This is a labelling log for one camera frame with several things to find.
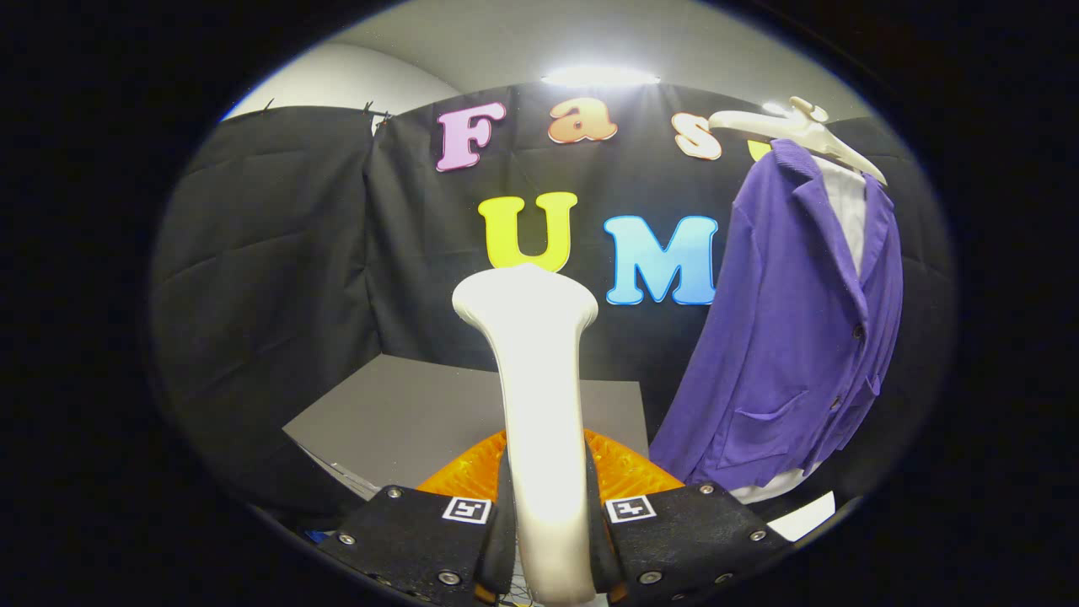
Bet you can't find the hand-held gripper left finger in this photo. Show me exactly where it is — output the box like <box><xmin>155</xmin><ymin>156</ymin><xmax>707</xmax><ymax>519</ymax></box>
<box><xmin>316</xmin><ymin>430</ymin><xmax>517</xmax><ymax>607</ymax></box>

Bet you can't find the ceiling light panel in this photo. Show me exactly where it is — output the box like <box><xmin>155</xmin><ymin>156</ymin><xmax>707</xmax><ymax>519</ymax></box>
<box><xmin>539</xmin><ymin>66</ymin><xmax>663</xmax><ymax>88</ymax></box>

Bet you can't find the purple jacket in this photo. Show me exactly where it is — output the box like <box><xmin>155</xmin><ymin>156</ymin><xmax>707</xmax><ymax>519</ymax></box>
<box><xmin>649</xmin><ymin>139</ymin><xmax>905</xmax><ymax>492</ymax></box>

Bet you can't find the white shirt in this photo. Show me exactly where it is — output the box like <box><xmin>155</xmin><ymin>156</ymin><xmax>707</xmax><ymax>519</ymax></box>
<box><xmin>729</xmin><ymin>156</ymin><xmax>869</xmax><ymax>505</ymax></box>

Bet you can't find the white clothes hanger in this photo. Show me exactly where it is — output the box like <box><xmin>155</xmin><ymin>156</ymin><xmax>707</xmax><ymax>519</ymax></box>
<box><xmin>708</xmin><ymin>95</ymin><xmax>888</xmax><ymax>186</ymax></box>

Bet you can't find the white flat panel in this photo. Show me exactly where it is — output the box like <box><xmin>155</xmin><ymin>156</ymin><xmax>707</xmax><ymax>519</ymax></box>
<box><xmin>765</xmin><ymin>492</ymin><xmax>837</xmax><ymax>542</ymax></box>

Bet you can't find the white garment steamer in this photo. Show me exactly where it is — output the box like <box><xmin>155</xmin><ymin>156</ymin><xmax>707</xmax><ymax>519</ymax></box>
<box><xmin>452</xmin><ymin>263</ymin><xmax>599</xmax><ymax>607</ymax></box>

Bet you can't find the black backdrop cloth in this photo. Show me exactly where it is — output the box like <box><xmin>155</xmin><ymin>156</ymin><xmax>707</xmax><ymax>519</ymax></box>
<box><xmin>150</xmin><ymin>82</ymin><xmax>958</xmax><ymax>532</ymax></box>

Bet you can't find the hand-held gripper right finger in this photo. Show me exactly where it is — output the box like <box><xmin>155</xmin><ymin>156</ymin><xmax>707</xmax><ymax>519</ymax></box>
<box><xmin>584</xmin><ymin>428</ymin><xmax>793</xmax><ymax>607</ymax></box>

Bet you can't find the grey drawer cabinet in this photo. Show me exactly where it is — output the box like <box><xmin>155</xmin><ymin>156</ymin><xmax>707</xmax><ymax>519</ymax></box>
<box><xmin>282</xmin><ymin>354</ymin><xmax>650</xmax><ymax>500</ymax></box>

